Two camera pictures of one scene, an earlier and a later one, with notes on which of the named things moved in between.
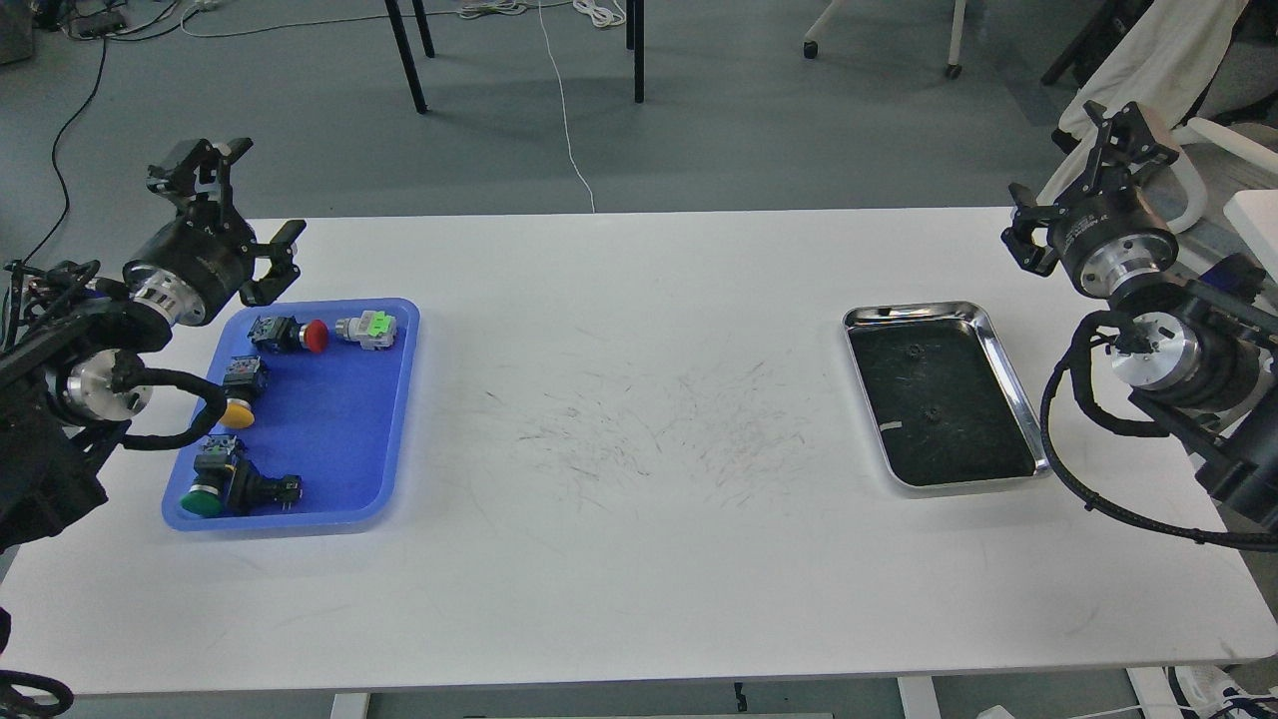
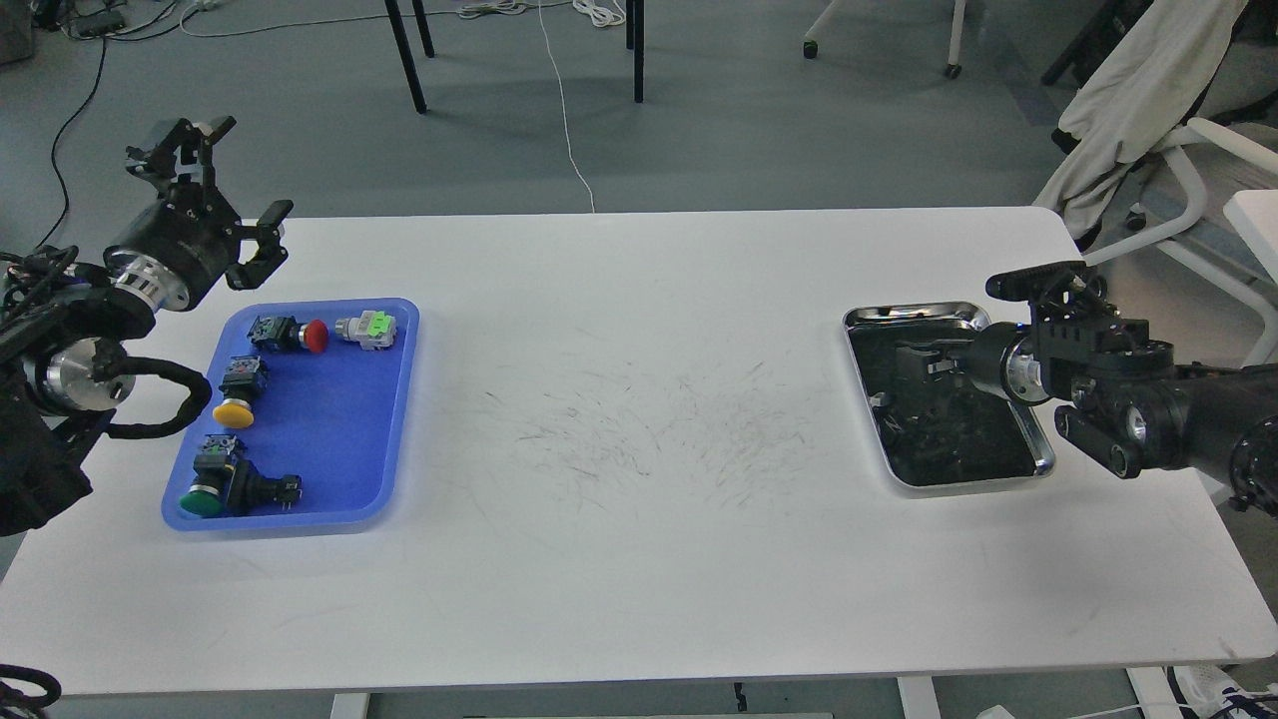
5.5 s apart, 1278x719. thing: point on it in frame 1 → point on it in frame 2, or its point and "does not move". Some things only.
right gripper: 1104,233 → 998,356
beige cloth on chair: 1164,63 does not move
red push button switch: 284,335 does not move
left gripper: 203,261 → 177,248
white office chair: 1253,213 does not move
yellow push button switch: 245,381 does not move
